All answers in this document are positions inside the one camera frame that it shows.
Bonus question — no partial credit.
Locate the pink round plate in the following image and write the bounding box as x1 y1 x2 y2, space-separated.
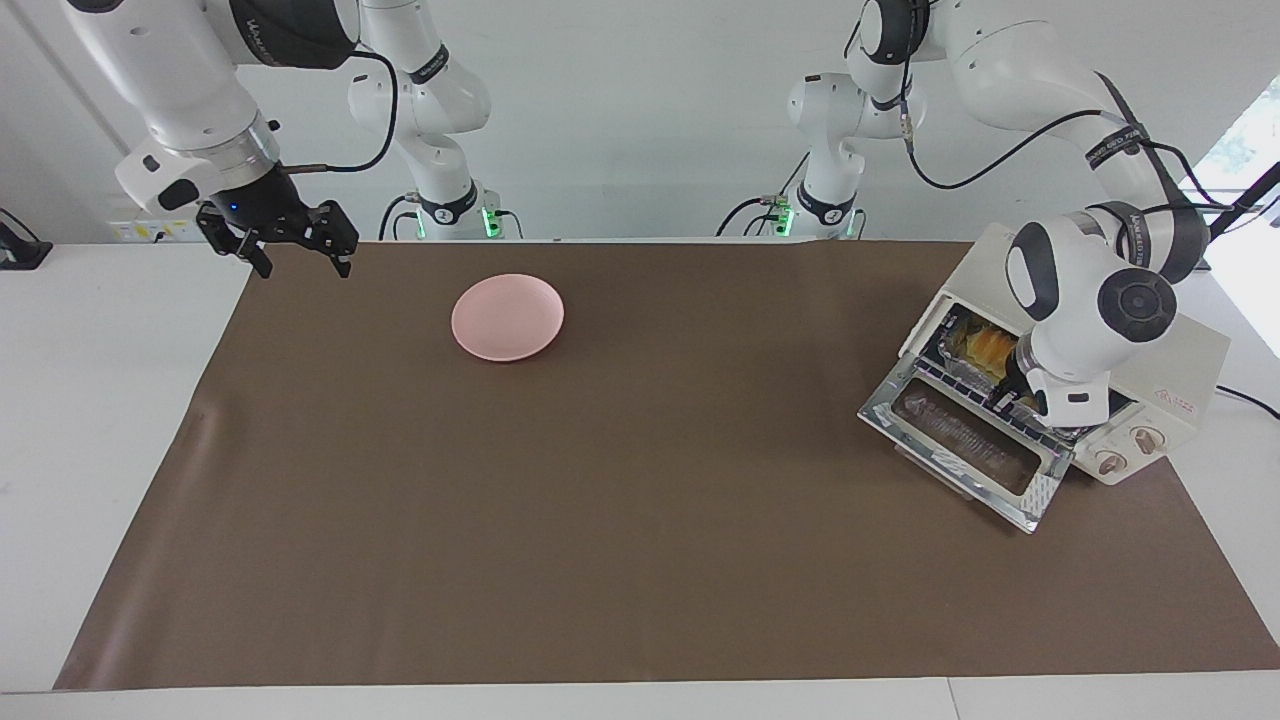
451 274 566 362

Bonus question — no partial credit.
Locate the yellow sliced bread loaf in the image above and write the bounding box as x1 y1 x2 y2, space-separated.
960 325 1016 376

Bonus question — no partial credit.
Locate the black right arm base cable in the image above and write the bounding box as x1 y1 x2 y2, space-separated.
378 193 421 241

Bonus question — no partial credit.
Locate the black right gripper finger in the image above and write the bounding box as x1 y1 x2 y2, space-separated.
315 200 359 278
197 205 273 279

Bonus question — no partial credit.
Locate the glass oven door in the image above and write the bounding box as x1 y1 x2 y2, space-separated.
857 357 1073 535

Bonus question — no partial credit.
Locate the black oven power cable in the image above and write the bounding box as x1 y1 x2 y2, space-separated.
1215 385 1280 421

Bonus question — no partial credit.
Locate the white wall power outlet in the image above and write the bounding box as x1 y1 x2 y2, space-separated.
110 220 206 244

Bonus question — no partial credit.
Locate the black stand base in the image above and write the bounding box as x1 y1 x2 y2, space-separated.
0 207 53 271

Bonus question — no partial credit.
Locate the black left arm base cable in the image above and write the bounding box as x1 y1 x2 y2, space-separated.
715 150 811 238

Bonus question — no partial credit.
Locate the cream toaster oven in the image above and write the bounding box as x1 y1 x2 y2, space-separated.
900 222 1233 488

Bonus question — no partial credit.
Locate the black camera stand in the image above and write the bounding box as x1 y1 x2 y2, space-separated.
1195 160 1280 271

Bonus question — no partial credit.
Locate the black arm base cable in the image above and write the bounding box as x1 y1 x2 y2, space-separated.
715 150 811 238
378 193 421 241

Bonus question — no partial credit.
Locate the silver aluminium foil tray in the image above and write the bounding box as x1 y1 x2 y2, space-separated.
935 310 1021 401

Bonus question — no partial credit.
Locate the brown table mat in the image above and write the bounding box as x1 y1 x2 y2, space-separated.
53 240 1280 691

